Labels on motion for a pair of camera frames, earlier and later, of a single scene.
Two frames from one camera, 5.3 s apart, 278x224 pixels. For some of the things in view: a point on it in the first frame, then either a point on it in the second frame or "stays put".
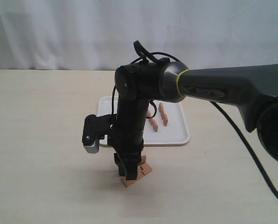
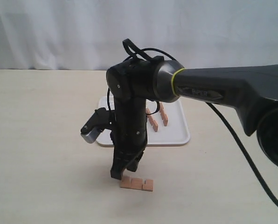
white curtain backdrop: (100, 35) stays put
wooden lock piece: (163, 115) stays put
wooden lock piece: (144, 169) -> (137, 183)
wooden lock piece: (152, 121) stays put
